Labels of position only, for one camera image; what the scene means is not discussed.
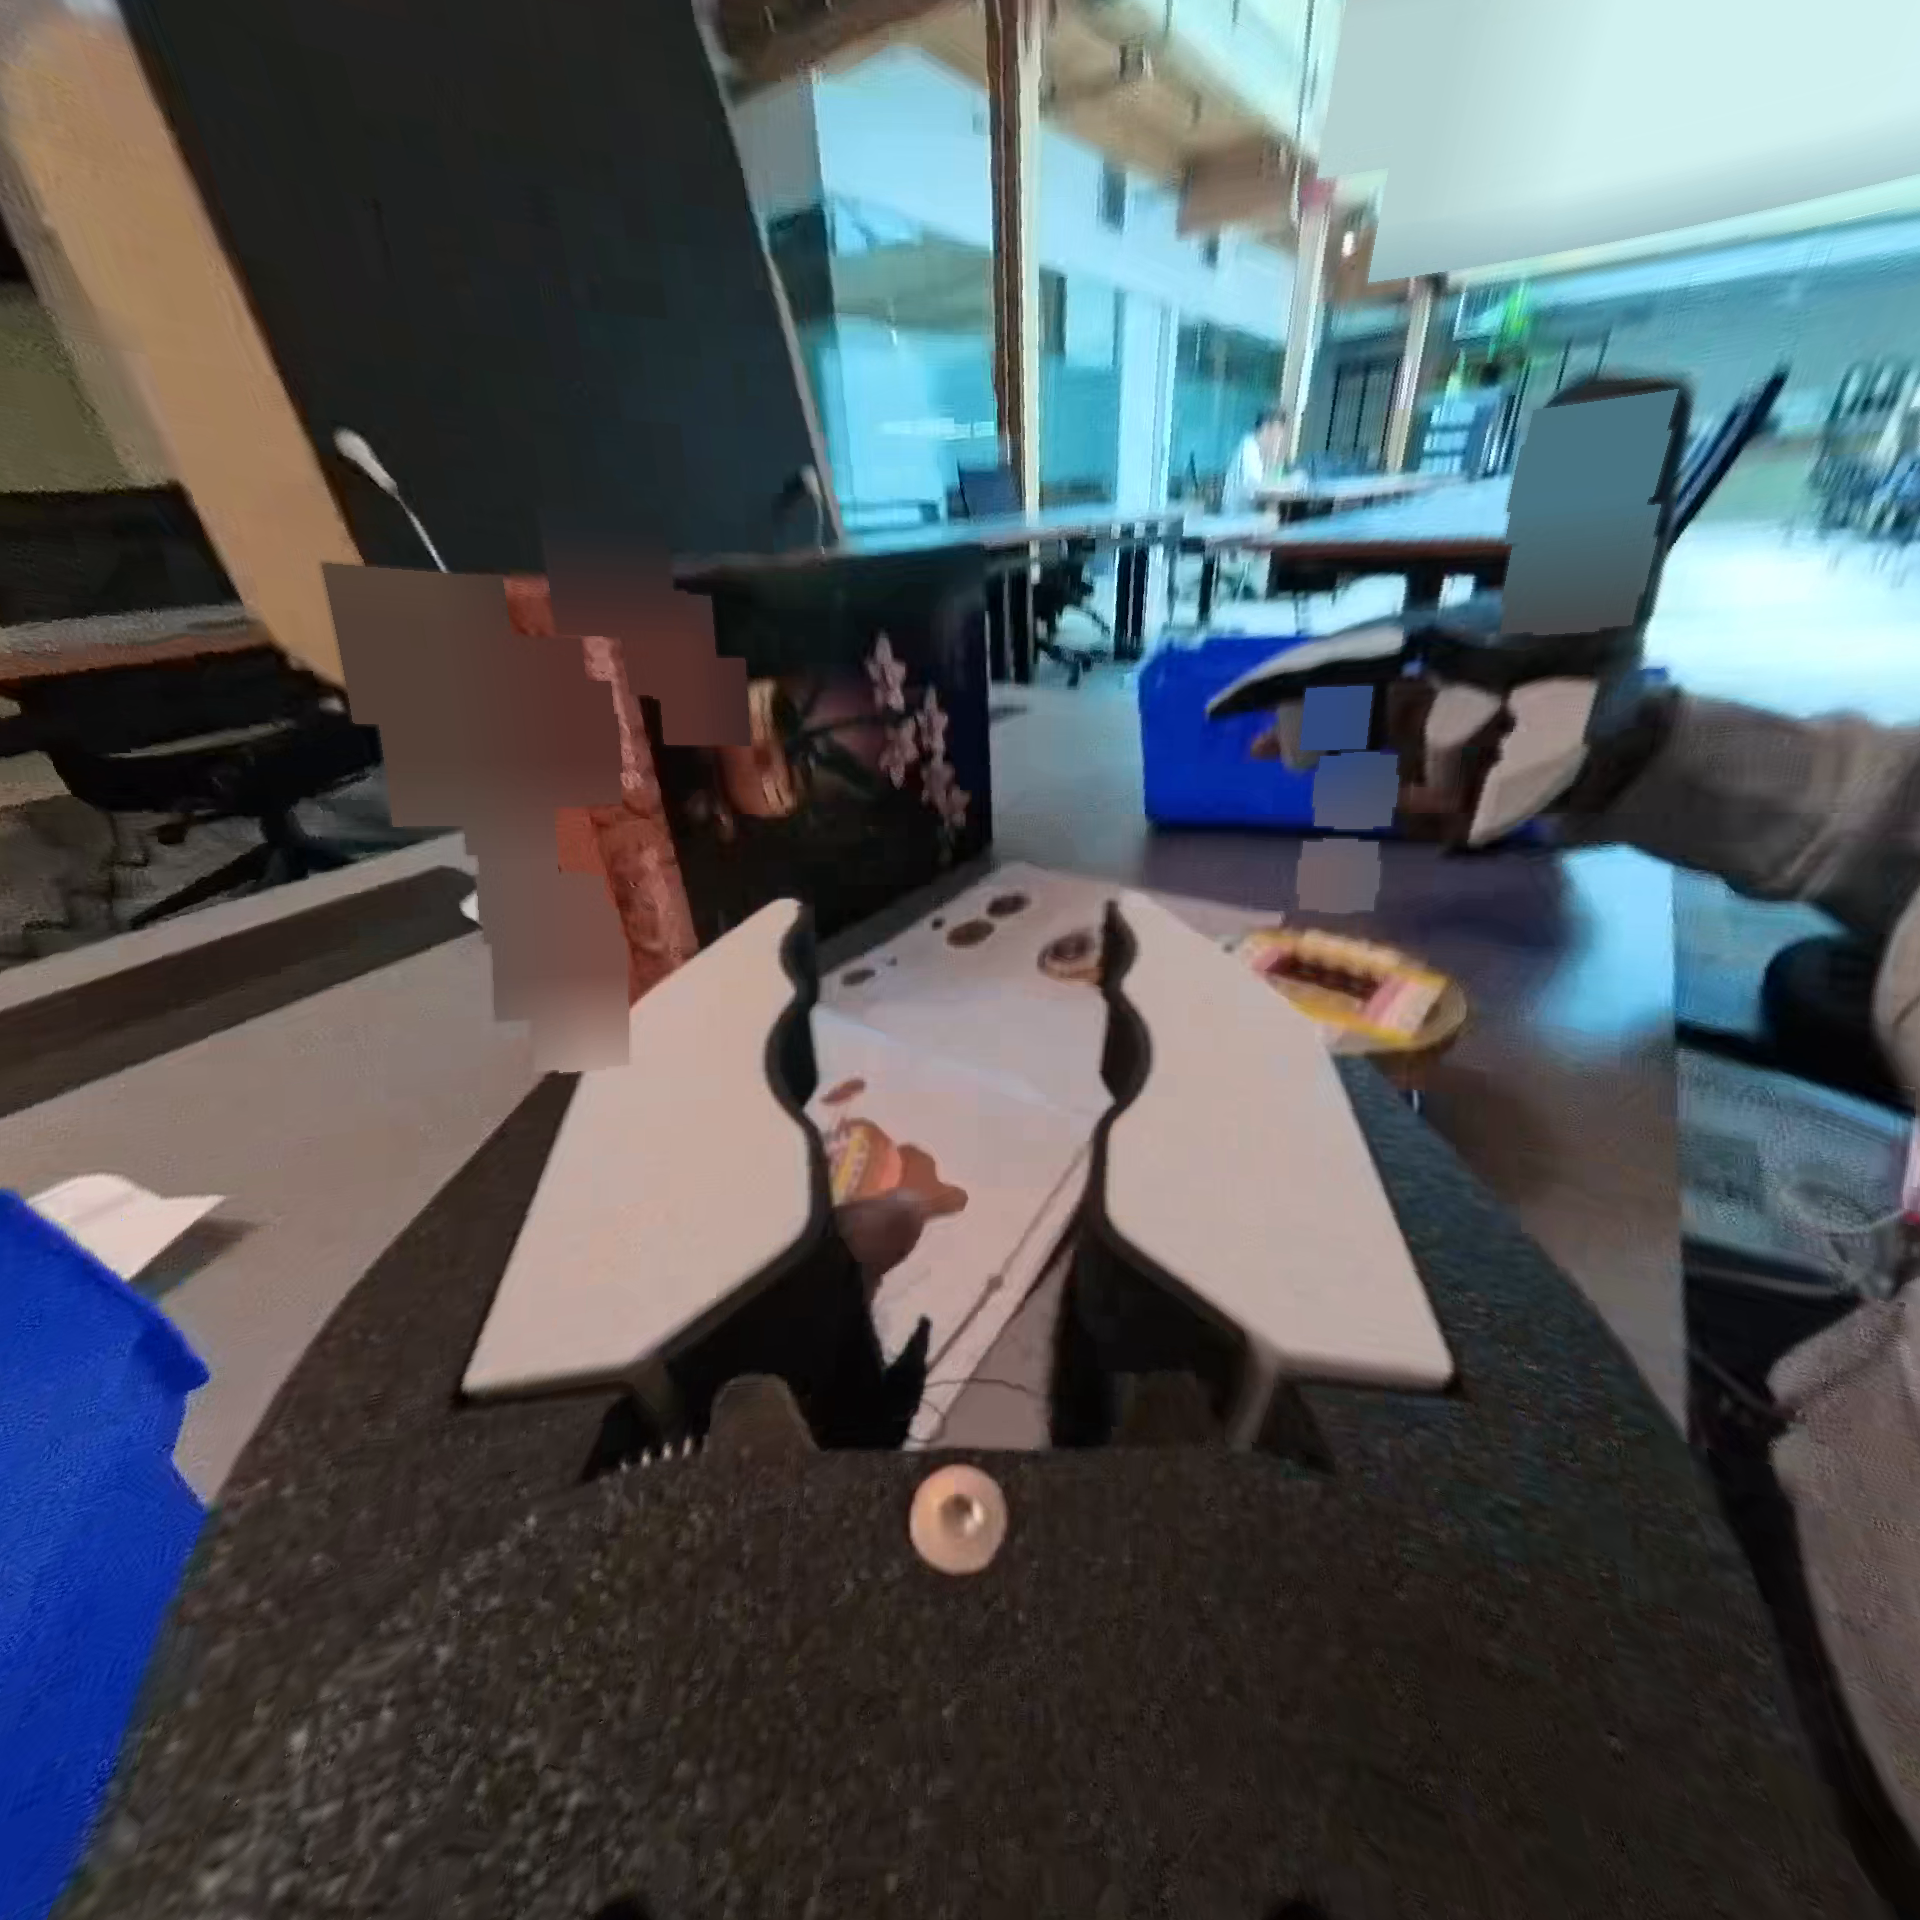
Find blue plastic bin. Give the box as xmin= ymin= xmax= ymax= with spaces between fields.
xmin=1136 ymin=625 xmax=1503 ymax=842
xmin=0 ymin=1186 xmax=218 ymax=1920

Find black office chair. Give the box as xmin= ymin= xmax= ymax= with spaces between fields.
xmin=45 ymin=660 xmax=393 ymax=904

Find white earphone cable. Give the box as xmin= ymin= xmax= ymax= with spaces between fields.
xmin=1696 ymin=1112 xmax=1920 ymax=1292

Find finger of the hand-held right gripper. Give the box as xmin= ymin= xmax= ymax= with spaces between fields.
xmin=1205 ymin=615 xmax=1418 ymax=729
xmin=1458 ymin=678 xmax=1615 ymax=857

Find black mesh chair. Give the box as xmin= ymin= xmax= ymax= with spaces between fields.
xmin=1755 ymin=930 xmax=1920 ymax=1098

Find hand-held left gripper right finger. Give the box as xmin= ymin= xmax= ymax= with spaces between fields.
xmin=1065 ymin=891 xmax=1461 ymax=1456

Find black panel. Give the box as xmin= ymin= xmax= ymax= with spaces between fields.
xmin=122 ymin=0 xmax=836 ymax=571

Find brick pot model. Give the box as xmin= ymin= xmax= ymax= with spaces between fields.
xmin=1232 ymin=921 xmax=1475 ymax=1066

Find black flower print box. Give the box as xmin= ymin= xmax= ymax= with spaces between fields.
xmin=497 ymin=536 xmax=1001 ymax=1009

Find white instruction booklet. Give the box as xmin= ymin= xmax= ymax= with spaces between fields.
xmin=467 ymin=863 xmax=1298 ymax=1442

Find background office desks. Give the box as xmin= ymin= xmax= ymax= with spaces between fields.
xmin=691 ymin=466 xmax=1532 ymax=678

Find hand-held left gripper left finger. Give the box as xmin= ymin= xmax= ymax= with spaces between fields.
xmin=460 ymin=902 xmax=832 ymax=1414

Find curved wooden board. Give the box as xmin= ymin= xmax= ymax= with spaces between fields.
xmin=0 ymin=17 xmax=378 ymax=687

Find white paper sheet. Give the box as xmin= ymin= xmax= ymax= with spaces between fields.
xmin=26 ymin=1170 xmax=226 ymax=1279

